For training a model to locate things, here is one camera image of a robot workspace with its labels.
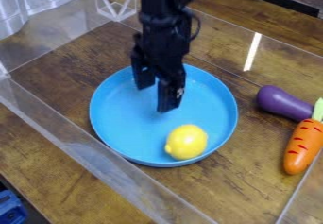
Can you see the blue round tray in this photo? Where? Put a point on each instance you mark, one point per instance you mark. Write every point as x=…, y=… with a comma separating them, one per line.
x=134, y=129

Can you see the orange toy carrot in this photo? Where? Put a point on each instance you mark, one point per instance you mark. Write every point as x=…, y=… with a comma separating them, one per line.
x=305, y=142

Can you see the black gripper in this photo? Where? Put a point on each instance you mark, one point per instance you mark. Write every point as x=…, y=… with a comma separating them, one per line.
x=157, y=57

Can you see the clear acrylic enclosure wall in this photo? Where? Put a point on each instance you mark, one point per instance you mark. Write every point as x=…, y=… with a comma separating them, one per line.
x=253, y=44

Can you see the blue plastic object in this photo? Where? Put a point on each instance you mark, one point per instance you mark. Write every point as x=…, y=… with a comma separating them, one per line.
x=12, y=210

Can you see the yellow toy lemon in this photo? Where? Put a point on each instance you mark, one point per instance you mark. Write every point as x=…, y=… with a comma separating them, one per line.
x=186, y=142

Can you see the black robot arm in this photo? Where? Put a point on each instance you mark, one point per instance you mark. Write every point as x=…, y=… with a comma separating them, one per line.
x=162, y=7

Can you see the purple toy eggplant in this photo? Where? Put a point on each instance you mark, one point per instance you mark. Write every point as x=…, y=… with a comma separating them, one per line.
x=277, y=101

